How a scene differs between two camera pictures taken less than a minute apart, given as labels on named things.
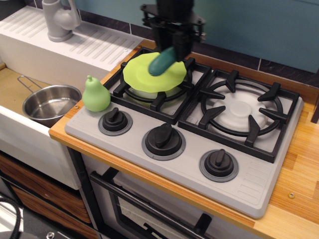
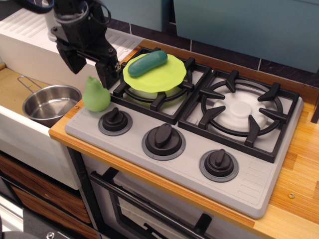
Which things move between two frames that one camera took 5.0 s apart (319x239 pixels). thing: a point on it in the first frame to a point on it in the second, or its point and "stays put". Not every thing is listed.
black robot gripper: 177,15 to 87,34
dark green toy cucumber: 162,61 to 147,63
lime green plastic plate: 136,75 stays put
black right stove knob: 219,166 stays put
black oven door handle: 107,181 stays put
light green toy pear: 95,97 stays put
